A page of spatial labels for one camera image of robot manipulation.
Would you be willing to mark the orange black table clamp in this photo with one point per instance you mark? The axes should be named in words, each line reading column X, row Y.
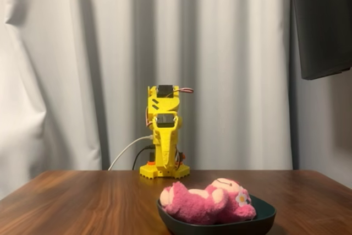
column 151, row 158

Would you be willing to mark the pink strawberry bear plush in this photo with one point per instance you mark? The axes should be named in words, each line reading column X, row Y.
column 200, row 207

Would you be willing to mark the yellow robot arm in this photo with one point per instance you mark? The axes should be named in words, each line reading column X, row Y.
column 165, row 105

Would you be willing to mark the dark green square plate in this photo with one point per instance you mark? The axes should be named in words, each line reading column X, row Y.
column 264, row 215

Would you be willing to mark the light grey curtain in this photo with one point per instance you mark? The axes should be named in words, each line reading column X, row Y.
column 82, row 67

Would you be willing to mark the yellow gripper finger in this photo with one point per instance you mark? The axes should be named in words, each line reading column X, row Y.
column 169, row 149
column 158, row 147

